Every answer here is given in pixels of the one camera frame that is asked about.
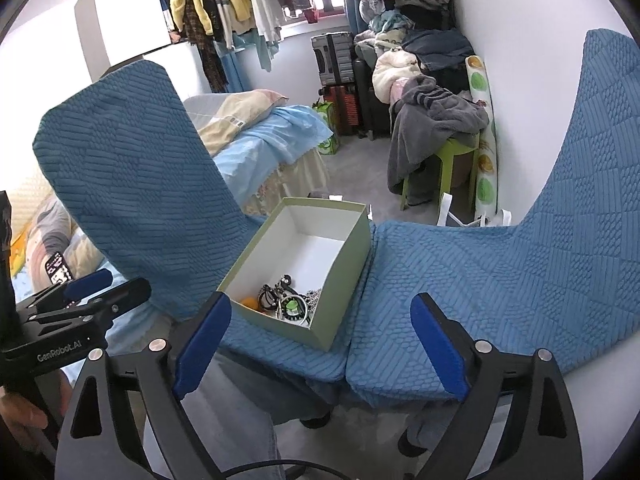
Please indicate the person's left hand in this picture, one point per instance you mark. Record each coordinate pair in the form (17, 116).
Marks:
(26, 423)

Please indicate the pile of clothes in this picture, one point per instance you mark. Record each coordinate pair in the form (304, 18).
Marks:
(406, 38)

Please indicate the grey blanket on stool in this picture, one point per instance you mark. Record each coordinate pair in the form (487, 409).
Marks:
(424, 118)

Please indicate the green white shopping bag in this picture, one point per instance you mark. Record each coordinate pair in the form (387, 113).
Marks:
(327, 127)

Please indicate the green hat charm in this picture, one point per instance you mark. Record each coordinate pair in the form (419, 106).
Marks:
(293, 309)

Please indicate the rolled fruit-print mat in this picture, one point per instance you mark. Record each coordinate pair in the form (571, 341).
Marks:
(486, 157)

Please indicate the white cabinet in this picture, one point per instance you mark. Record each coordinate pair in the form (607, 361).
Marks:
(114, 33)

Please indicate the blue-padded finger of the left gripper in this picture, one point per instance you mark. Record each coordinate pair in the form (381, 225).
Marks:
(89, 285)

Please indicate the green cardboard box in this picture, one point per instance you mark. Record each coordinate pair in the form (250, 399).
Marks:
(322, 244)

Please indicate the dark stacked suitcases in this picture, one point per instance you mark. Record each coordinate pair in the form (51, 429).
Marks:
(346, 93)

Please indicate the bed with blue sheet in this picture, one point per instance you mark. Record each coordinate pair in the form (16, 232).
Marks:
(264, 148)

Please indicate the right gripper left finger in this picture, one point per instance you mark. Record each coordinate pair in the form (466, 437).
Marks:
(166, 376)

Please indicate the silver ball chain keychain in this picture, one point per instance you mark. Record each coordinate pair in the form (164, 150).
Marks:
(311, 299)

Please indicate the green plastic stool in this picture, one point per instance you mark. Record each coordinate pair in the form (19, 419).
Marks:
(449, 151)

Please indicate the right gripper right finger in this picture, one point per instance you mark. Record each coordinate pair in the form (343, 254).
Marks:
(469, 370)

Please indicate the hanging clothes rack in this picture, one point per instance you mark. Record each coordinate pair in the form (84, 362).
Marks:
(219, 28)

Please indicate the white plastic bag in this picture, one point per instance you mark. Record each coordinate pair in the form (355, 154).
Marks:
(456, 216)

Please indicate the blue quilted sofa cover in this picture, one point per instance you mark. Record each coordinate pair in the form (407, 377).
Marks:
(128, 165)

